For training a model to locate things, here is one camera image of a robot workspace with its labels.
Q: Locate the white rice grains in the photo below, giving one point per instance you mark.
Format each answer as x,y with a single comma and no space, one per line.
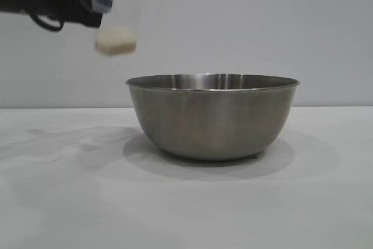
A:
116,42

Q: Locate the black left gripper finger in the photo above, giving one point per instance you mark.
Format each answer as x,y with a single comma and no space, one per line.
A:
86,17

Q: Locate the clear plastic measuring cup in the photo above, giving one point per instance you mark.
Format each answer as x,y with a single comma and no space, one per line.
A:
122,21

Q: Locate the stainless steel mixing bowl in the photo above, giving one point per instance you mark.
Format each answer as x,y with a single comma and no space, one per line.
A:
212,120

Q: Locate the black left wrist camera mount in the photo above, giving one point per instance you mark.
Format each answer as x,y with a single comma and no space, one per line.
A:
102,3

